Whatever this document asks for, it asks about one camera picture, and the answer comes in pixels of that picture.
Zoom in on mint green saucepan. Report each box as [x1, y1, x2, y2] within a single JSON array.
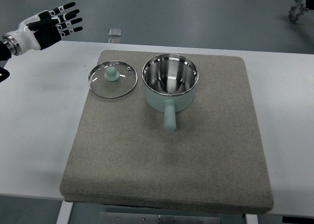
[[142, 54, 199, 132]]

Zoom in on person's sneaker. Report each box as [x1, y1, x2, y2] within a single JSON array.
[[288, 0, 314, 22]]

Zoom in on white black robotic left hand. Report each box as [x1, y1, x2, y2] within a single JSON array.
[[0, 2, 83, 61]]

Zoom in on square metal floor plate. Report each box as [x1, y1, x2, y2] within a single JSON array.
[[109, 28, 122, 37]]

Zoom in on glass lid with green knob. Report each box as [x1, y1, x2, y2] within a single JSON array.
[[88, 61, 138, 99]]

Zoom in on grey metal base plate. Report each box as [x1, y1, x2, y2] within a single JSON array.
[[99, 212, 221, 224]]

